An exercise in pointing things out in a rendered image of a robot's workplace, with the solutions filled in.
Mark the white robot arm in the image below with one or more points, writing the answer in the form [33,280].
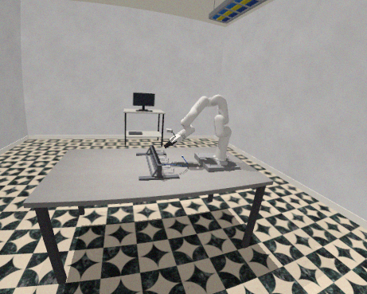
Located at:
[222,132]

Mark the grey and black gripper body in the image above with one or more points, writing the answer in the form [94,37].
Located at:
[177,138]

